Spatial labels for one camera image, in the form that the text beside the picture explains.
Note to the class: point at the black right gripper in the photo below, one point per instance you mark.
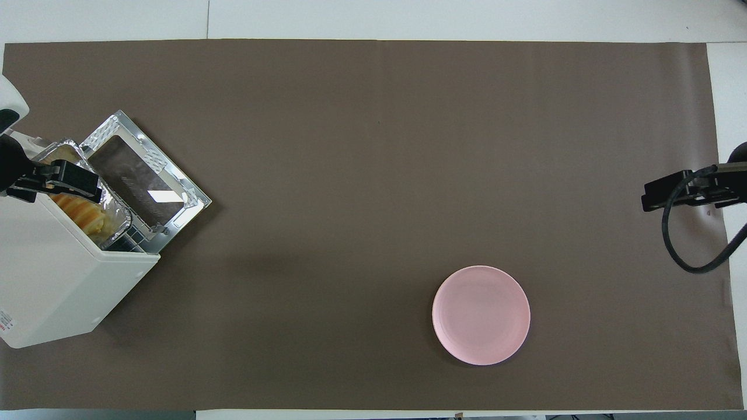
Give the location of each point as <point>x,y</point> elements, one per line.
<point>732,181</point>

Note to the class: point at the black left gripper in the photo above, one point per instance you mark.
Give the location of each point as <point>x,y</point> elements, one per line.
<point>14,163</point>

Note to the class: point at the yellow sliced bread loaf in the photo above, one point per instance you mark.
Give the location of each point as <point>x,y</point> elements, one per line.
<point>87,219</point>

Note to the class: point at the aluminium foil tray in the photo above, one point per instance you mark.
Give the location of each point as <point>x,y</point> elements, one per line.
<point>117,213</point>

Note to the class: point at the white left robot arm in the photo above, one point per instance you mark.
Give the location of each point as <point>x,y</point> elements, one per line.
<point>11,93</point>

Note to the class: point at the glass oven door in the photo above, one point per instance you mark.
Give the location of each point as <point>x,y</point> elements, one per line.
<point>140,181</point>

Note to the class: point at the cream toaster oven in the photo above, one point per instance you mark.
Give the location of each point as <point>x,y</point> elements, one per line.
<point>58,280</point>

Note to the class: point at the pink round plate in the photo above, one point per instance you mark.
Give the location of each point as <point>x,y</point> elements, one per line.
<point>481,315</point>

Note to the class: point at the brown table mat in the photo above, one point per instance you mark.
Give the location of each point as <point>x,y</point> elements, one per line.
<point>373,175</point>

